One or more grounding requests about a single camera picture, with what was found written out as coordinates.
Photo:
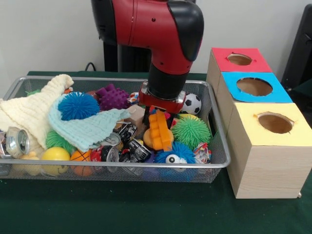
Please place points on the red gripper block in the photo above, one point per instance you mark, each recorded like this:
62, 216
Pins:
161, 103

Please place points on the long orange toy brick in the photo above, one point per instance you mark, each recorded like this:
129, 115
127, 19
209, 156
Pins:
161, 131

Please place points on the pale blue waffle cloth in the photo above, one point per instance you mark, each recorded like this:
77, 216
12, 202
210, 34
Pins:
87, 130

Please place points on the cream yellow knitted cloth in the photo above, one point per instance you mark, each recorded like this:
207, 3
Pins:
27, 109

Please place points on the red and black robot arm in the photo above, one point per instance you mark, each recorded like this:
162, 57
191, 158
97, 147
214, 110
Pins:
156, 29

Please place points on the shallow clear mesh bin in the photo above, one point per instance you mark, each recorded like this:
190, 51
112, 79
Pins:
63, 87

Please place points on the wooden box with three holes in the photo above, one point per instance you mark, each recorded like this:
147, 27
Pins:
263, 170

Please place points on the plain wooden cube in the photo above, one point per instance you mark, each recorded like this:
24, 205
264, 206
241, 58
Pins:
136, 116

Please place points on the large green spiky ball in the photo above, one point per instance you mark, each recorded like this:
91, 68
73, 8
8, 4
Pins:
191, 132

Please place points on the small soccer ball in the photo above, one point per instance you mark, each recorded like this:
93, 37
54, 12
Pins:
193, 104

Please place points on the black drink can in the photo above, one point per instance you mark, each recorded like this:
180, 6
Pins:
140, 152

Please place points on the blue spiky ball with eyes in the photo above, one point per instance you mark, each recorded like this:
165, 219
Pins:
175, 155

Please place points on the purple spiky toy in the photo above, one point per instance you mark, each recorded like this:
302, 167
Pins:
113, 97

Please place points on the silver drink can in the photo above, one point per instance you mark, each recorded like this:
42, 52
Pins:
113, 140

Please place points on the plain blue spiky ball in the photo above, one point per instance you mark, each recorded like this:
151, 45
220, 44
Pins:
78, 106

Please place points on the small orange basketball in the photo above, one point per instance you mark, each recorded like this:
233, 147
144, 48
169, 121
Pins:
80, 157

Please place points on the dark green table cloth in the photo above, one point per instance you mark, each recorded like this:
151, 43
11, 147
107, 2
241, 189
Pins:
146, 209

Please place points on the light green spiky ball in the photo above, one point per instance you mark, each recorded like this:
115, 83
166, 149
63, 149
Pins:
59, 141

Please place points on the yellow smiley ball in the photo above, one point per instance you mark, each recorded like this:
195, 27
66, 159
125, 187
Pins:
55, 155

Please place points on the crushed shiny silver can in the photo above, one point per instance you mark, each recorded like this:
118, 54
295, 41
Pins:
17, 143

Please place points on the black upright panel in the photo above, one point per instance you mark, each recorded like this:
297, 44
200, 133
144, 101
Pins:
302, 48

